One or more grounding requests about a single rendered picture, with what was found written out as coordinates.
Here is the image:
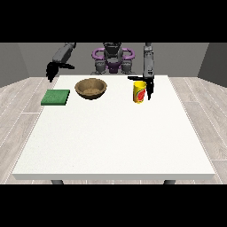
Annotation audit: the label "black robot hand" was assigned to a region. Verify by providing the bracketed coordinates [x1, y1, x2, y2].
[45, 60, 75, 83]
[127, 75, 155, 101]

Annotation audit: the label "yellow cup with melon print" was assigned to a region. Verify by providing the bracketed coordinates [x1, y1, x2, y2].
[132, 81, 147, 105]

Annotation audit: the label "green square pad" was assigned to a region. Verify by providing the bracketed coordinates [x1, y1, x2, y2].
[40, 89, 71, 106]

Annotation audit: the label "brown wooden bowl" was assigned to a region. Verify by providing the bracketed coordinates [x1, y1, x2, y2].
[74, 77, 108, 101]

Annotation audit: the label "grey robot trunk purple rings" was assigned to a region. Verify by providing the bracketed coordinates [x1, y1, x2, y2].
[90, 43, 137, 76]

